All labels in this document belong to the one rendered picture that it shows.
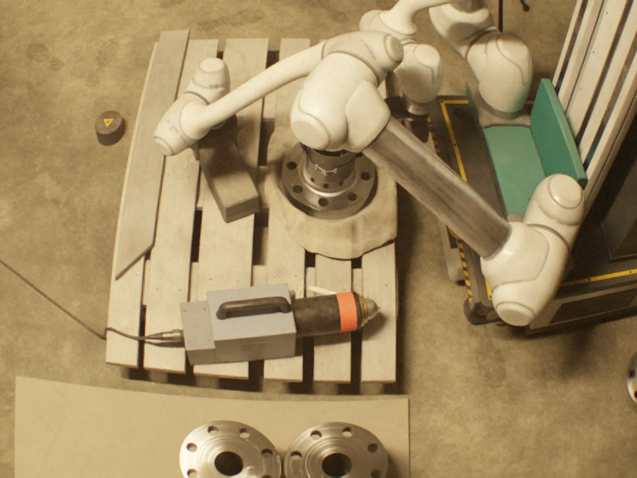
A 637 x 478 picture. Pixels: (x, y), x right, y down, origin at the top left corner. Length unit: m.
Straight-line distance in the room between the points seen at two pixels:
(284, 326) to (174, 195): 0.59
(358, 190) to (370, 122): 0.73
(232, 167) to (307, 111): 0.77
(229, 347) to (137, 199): 0.58
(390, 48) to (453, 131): 0.70
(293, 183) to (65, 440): 1.07
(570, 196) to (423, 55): 0.50
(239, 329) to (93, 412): 0.59
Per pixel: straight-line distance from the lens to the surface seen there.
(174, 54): 2.81
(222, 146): 2.45
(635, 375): 2.57
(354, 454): 2.04
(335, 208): 2.38
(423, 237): 2.60
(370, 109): 1.71
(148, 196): 2.46
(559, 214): 1.93
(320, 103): 1.67
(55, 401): 2.41
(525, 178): 2.27
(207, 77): 2.18
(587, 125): 2.17
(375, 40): 1.78
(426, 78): 2.03
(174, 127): 2.12
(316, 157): 2.30
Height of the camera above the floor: 2.22
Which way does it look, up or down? 59 degrees down
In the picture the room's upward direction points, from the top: 5 degrees clockwise
